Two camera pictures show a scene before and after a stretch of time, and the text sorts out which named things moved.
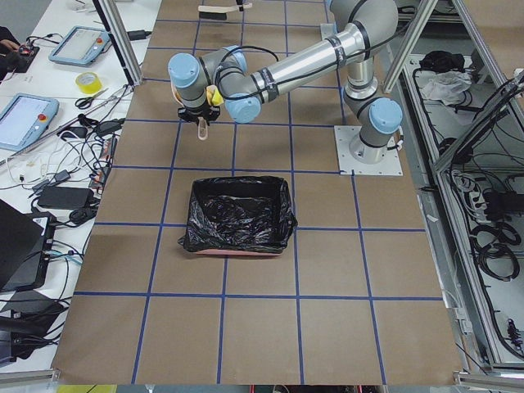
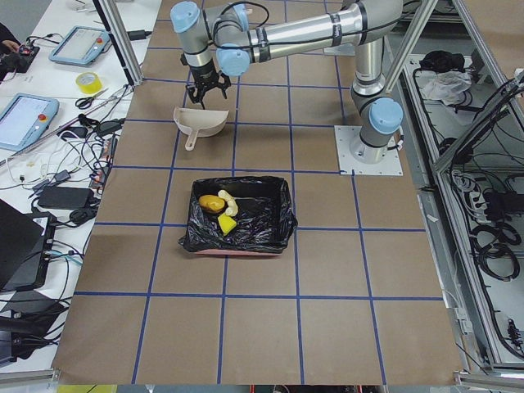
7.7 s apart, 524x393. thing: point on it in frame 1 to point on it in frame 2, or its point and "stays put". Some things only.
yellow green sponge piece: x=214 y=97 to x=227 y=223
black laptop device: x=25 y=247 stays put
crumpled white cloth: x=446 y=86 stays put
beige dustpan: x=202 y=124 to x=199 y=123
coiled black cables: x=494 y=244 stays put
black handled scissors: x=84 y=102 stays put
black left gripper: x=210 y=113 to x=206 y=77
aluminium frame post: x=121 y=42 stays put
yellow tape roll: x=89 y=83 stays put
